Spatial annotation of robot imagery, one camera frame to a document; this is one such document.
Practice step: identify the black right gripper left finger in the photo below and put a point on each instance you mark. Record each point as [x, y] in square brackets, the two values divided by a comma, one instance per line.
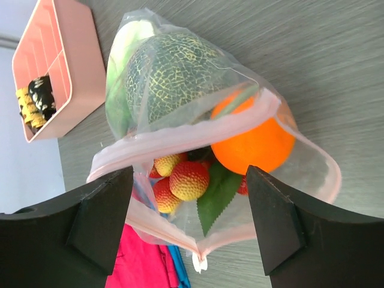
[70, 240]

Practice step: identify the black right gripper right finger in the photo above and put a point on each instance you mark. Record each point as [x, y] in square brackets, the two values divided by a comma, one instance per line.
[305, 242]

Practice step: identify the orange fake orange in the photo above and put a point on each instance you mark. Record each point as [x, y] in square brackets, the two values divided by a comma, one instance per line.
[267, 146]

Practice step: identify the clear zip top bag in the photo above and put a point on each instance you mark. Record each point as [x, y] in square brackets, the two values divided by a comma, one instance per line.
[192, 128]

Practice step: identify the green fake lettuce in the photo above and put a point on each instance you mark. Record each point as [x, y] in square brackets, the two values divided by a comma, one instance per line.
[127, 39]

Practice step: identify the green netted fake melon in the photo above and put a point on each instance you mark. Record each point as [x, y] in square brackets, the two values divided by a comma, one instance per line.
[170, 70]

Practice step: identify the red folded cloth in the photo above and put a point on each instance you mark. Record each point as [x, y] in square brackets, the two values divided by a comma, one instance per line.
[139, 264]

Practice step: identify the blue folded cloth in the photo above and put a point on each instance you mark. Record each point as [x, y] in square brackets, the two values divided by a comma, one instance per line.
[179, 267]

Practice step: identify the red yellow lychee bunch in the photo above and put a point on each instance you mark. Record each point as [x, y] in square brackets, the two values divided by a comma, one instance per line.
[204, 180]

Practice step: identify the yellow spiral item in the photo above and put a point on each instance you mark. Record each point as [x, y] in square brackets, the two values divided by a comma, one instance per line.
[32, 117]

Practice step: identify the black white patterned item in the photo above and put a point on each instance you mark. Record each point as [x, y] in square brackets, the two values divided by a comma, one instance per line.
[40, 90]

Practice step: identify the pink compartment tray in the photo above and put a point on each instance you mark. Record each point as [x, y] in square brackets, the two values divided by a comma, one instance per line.
[60, 40]

